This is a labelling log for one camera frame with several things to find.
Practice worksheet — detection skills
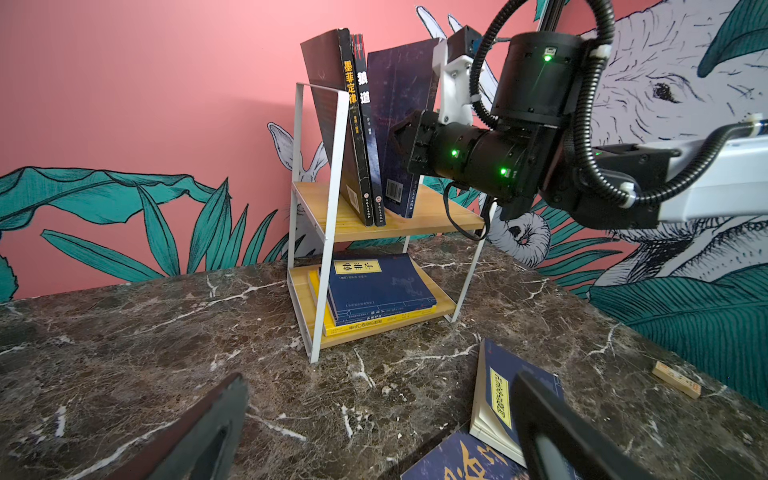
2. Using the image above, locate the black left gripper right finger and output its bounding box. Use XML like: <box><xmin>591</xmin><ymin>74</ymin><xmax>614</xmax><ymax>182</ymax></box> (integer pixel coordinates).
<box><xmin>510</xmin><ymin>372</ymin><xmax>653</xmax><ymax>479</ymax></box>

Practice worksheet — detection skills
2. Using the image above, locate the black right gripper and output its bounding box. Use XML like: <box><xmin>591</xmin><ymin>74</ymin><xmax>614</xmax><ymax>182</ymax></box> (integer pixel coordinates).
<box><xmin>391</xmin><ymin>110</ymin><xmax>540</xmax><ymax>201</ymax></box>

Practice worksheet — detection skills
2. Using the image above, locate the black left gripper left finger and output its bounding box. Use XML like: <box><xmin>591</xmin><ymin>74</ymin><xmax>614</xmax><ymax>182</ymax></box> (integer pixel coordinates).
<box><xmin>109</xmin><ymin>372</ymin><xmax>248</xmax><ymax>479</ymax></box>

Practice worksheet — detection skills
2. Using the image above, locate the illustrated magazine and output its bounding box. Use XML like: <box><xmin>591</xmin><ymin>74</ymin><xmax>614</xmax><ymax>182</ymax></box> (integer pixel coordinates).
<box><xmin>367</xmin><ymin>38</ymin><xmax>440</xmax><ymax>218</ymax></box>
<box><xmin>400</xmin><ymin>430</ymin><xmax>529</xmax><ymax>480</ymax></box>

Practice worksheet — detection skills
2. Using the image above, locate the black wolf cover book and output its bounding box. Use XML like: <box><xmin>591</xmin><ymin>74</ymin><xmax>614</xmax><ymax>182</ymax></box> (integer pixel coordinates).
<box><xmin>351</xmin><ymin>34</ymin><xmax>386</xmax><ymax>227</ymax></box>

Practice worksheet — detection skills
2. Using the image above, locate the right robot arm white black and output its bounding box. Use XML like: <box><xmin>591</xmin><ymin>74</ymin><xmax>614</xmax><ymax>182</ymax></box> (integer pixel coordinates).
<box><xmin>391</xmin><ymin>1</ymin><xmax>767</xmax><ymax>230</ymax></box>

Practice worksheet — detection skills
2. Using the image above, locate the small wooden block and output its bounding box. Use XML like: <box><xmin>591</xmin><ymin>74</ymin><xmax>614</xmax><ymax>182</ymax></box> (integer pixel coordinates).
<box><xmin>651</xmin><ymin>361</ymin><xmax>702</xmax><ymax>399</ymax></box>

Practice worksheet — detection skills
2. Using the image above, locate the wooden white-framed book shelf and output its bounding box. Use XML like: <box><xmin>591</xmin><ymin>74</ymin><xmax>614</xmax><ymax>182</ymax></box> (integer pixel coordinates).
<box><xmin>287</xmin><ymin>82</ymin><xmax>484</xmax><ymax>364</ymax></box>

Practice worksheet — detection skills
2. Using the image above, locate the yellow book on shelf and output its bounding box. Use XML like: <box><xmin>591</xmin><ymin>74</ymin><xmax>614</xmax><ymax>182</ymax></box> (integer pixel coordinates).
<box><xmin>307</xmin><ymin>266</ymin><xmax>439</xmax><ymax>337</ymax></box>

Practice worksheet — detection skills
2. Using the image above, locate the dark brown leaning book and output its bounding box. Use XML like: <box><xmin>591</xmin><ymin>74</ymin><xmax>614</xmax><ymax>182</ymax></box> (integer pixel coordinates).
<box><xmin>299</xmin><ymin>28</ymin><xmax>374</xmax><ymax>228</ymax></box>

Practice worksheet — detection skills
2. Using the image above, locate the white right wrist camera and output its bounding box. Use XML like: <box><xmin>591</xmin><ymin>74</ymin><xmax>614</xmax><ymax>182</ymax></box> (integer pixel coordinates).
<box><xmin>432</xmin><ymin>26</ymin><xmax>482</xmax><ymax>126</ymax></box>

